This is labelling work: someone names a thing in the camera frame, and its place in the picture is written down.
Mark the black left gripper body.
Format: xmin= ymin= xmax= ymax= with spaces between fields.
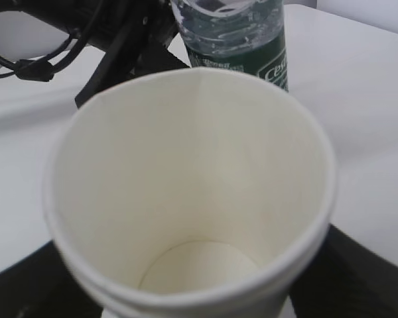
xmin=0 ymin=0 xmax=180 ymax=83

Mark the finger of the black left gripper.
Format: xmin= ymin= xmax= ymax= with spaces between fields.
xmin=132 ymin=42 xmax=189 ymax=78
xmin=75 ymin=19 xmax=146 ymax=108

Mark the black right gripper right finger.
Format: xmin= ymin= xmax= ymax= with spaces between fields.
xmin=289 ymin=226 xmax=398 ymax=317

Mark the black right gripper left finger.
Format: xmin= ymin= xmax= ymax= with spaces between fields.
xmin=0 ymin=242 xmax=103 ymax=317

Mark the clear green-label water bottle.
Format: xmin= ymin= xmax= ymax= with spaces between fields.
xmin=171 ymin=0 xmax=289 ymax=90

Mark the white paper cup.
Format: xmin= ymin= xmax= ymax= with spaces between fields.
xmin=43 ymin=68 xmax=337 ymax=317

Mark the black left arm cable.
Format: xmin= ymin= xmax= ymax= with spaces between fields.
xmin=0 ymin=6 xmax=100 ymax=82

